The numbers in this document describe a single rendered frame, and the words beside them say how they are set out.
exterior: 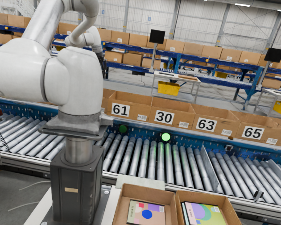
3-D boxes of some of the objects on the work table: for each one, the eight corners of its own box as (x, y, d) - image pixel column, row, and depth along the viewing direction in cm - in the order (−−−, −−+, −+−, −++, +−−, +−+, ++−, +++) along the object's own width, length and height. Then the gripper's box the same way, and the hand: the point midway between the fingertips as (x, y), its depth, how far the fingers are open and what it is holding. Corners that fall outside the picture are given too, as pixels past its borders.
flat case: (165, 231, 83) (166, 229, 82) (126, 224, 83) (126, 222, 83) (164, 206, 95) (164, 204, 95) (130, 200, 96) (130, 198, 95)
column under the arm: (96, 239, 76) (101, 180, 63) (37, 229, 76) (30, 168, 64) (110, 191, 100) (115, 142, 87) (65, 184, 100) (64, 134, 88)
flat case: (227, 231, 85) (229, 229, 84) (189, 226, 84) (190, 224, 83) (216, 206, 97) (217, 204, 97) (183, 202, 96) (183, 200, 96)
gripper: (89, 53, 156) (97, 80, 165) (102, 51, 152) (109, 78, 162) (92, 52, 162) (100, 77, 172) (105, 50, 159) (112, 76, 169)
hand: (103, 74), depth 166 cm, fingers closed
